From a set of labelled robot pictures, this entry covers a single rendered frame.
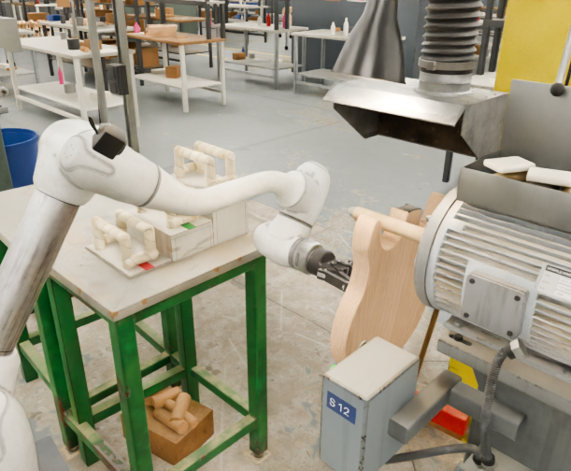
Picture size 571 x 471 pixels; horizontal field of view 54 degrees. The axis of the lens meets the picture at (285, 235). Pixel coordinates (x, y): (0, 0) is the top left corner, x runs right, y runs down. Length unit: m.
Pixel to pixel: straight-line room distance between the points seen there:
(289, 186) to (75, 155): 0.56
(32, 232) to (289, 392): 1.63
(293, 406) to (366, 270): 1.47
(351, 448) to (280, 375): 1.74
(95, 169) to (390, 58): 0.58
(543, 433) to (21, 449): 0.99
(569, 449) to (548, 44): 1.23
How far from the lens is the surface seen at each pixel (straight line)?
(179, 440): 2.29
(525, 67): 1.97
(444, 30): 1.12
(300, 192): 1.47
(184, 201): 1.27
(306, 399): 2.62
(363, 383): 0.97
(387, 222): 1.21
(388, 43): 1.03
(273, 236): 1.51
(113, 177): 1.16
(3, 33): 2.87
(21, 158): 4.08
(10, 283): 1.36
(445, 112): 1.06
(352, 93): 1.17
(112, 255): 1.81
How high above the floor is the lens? 1.74
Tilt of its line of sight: 25 degrees down
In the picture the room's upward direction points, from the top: straight up
